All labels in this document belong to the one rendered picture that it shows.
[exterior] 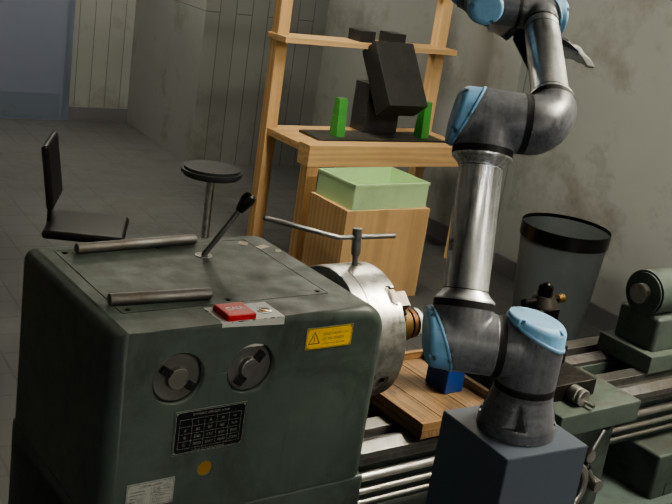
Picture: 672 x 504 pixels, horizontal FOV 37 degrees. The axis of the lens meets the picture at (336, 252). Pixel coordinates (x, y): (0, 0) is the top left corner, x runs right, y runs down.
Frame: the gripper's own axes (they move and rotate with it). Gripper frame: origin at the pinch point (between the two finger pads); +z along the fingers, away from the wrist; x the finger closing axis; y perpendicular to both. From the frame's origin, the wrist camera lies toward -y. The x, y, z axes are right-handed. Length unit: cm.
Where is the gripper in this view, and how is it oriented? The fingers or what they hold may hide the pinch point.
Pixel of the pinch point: (578, 78)
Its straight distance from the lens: 244.7
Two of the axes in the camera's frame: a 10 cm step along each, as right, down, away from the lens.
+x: -5.4, 6.1, 5.7
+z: 8.2, 5.4, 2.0
